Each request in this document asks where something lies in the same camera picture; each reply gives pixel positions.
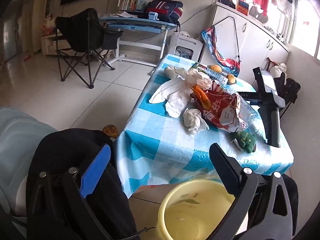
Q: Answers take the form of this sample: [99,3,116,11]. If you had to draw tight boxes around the clear plastic bottle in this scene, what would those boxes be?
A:
[226,88,259,130]

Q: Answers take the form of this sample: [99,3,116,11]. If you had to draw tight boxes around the green plush toy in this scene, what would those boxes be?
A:
[231,131,256,154]

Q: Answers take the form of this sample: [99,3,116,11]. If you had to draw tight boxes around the red snack bag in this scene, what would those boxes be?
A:
[191,80,244,133]

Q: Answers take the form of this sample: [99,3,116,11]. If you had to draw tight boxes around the milk carton box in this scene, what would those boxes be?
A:
[191,62,228,85]

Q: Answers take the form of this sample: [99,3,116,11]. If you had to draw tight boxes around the white tissue ball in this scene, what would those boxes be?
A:
[183,108,209,135]

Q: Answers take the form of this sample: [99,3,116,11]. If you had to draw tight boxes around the orange peel piece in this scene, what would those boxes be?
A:
[191,85,212,111]

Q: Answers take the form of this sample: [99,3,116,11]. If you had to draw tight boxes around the white paper towel sheet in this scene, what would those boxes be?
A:
[149,78,192,118]

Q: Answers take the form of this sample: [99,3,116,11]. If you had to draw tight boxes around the white plastic bag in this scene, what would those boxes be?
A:
[164,65,213,90]

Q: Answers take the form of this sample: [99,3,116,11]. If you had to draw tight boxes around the yellow plastic trash bin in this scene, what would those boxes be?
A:
[156,179,235,239]

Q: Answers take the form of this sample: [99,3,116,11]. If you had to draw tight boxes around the person's black trouser leg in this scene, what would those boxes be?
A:
[26,128,139,239]

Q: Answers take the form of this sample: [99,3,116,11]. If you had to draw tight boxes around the black clothes on chair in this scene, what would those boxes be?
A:
[274,73,301,106]

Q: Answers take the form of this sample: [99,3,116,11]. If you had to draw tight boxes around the round brown bun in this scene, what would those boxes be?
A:
[226,74,236,85]

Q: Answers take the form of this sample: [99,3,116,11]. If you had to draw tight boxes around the colourful hanging bag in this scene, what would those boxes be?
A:
[201,26,241,77]

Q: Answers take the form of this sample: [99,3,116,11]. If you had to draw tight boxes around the yellow patterned slipper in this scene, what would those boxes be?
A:
[103,125,119,139]

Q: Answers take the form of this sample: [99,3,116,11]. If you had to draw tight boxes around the yellow mango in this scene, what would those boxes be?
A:
[208,64,222,73]

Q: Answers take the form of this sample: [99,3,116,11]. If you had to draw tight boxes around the white storage cabinet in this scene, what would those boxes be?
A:
[213,2,290,84]

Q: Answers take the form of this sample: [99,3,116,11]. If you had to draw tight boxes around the blue checkered tablecloth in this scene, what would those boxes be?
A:
[115,54,294,197]

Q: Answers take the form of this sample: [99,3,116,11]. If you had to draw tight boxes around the white plastic stool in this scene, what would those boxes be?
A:
[168,33,203,61]

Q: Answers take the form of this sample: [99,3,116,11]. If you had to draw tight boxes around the dark striped backpack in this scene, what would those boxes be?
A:
[143,0,183,26]

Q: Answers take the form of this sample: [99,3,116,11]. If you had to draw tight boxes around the black folding camp chair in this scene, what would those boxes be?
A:
[55,8,123,89]

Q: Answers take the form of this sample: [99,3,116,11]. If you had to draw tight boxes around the blue study desk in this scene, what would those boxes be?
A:
[99,16,179,67]

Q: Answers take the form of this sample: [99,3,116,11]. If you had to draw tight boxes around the row of books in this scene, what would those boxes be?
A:
[117,0,149,11]

